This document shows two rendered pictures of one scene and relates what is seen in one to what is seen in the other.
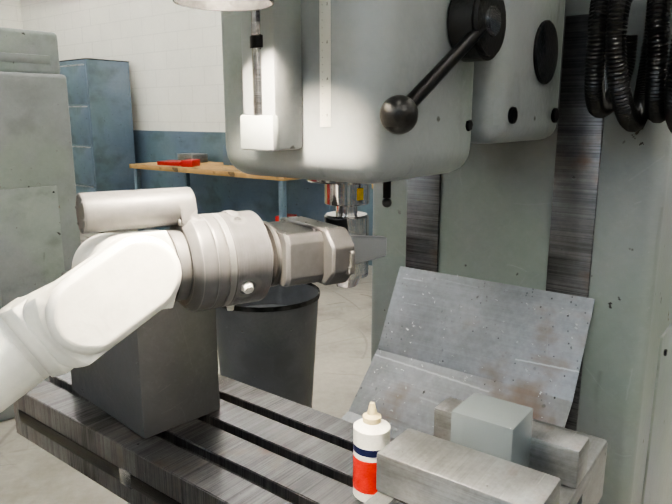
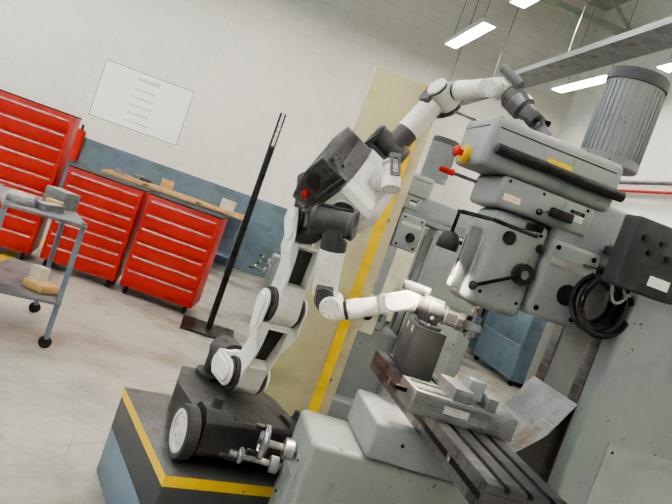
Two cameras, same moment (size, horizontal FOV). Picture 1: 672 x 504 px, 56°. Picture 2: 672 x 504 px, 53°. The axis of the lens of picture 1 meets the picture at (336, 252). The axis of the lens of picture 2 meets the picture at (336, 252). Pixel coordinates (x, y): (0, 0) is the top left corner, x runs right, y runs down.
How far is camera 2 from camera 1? 1.79 m
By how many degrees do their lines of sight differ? 42
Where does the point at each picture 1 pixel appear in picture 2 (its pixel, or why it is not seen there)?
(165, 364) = (417, 352)
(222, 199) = not seen: hidden behind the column
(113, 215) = (409, 286)
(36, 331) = (381, 300)
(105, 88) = not seen: hidden behind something
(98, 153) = (535, 321)
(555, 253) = (574, 382)
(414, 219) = (544, 356)
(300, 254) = (449, 316)
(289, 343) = not seen: hidden behind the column
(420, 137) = (488, 297)
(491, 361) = (534, 417)
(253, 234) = (439, 305)
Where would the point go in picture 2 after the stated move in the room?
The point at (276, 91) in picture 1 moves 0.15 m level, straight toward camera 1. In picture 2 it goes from (456, 272) to (435, 265)
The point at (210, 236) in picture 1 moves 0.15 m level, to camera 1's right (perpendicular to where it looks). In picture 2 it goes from (428, 300) to (465, 316)
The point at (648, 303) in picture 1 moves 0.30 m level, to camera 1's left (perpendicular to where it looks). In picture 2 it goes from (591, 411) to (509, 373)
